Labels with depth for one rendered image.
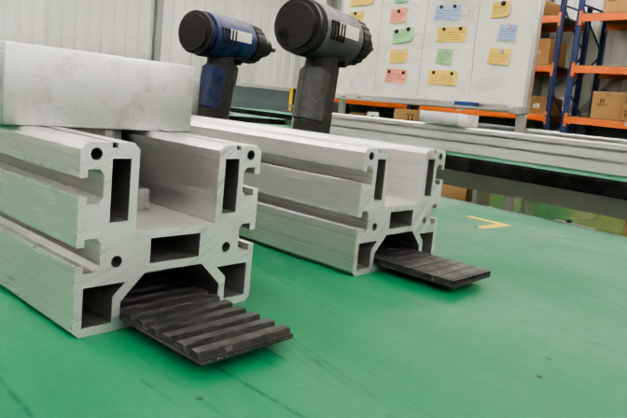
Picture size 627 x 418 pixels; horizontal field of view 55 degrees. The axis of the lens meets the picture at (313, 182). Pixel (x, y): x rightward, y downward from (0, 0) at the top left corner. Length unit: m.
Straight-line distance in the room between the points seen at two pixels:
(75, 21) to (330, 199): 12.40
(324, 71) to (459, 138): 1.38
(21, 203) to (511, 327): 0.26
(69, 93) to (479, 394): 0.24
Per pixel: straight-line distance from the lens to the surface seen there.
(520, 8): 3.49
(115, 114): 0.35
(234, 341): 0.26
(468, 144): 2.03
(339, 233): 0.41
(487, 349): 0.32
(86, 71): 0.34
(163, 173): 0.35
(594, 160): 1.84
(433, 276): 0.40
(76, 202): 0.27
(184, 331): 0.27
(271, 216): 0.45
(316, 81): 0.67
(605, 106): 10.61
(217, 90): 0.86
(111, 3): 13.02
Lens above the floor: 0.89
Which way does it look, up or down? 7 degrees down
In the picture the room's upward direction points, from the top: 6 degrees clockwise
